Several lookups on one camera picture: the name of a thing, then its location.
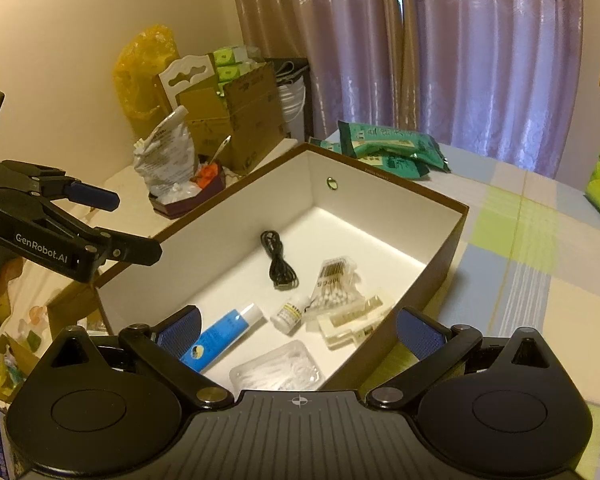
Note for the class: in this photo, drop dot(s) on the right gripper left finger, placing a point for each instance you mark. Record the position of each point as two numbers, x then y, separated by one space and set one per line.
158 350

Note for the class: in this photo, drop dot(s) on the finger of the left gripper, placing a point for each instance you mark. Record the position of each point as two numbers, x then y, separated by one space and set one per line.
54 184
36 229

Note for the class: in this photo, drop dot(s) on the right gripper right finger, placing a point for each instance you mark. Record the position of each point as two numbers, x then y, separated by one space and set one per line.
439 351

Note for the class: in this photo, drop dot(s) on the blue cream tube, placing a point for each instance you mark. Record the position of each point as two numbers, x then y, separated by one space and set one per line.
220 336

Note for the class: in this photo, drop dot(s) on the white hair claw clip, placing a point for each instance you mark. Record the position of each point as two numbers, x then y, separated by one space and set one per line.
354 326

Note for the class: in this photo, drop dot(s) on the cotton swab packet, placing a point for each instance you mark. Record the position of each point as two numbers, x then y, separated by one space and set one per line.
335 289

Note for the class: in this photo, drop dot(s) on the white pill bottle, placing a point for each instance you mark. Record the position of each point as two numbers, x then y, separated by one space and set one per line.
289 316

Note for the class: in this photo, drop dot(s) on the clear floss pick box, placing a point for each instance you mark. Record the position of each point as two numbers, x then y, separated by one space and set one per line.
290 367

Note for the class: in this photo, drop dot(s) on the crumpled silver bag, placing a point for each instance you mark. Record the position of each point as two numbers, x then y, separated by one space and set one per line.
167 156

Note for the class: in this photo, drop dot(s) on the dark wooden tray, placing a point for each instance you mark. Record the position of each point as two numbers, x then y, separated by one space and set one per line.
180 199

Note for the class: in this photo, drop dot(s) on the checkered tablecloth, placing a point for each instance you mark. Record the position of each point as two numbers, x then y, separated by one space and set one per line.
529 255

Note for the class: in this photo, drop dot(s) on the yellow plastic bag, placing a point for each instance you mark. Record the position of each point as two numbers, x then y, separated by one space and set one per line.
136 80

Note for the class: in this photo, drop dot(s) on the brown cardboard storage box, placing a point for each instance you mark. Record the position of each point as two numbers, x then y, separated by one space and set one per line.
264 239

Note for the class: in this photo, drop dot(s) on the green wet wipe packets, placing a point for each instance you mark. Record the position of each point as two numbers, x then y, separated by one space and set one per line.
407 154

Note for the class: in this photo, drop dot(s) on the brown cardboard carton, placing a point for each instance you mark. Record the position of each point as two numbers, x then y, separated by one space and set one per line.
246 111

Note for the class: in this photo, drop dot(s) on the white paper bag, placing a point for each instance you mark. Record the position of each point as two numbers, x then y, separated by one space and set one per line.
294 84

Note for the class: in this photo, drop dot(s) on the purple curtain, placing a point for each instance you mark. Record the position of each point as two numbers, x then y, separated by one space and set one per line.
494 77

